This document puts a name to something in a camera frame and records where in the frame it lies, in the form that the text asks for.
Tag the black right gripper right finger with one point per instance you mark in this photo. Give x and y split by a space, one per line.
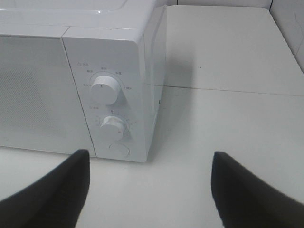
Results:
245 201

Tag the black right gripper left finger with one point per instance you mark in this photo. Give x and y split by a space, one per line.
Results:
54 201

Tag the round white door button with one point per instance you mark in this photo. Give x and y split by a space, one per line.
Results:
118 151

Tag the white timer knob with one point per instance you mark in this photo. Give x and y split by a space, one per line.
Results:
112 128

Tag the white microwave door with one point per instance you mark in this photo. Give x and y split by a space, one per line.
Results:
40 107

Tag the upper white power knob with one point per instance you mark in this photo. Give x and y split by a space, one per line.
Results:
105 90

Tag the white microwave oven body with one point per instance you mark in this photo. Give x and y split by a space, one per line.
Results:
123 39

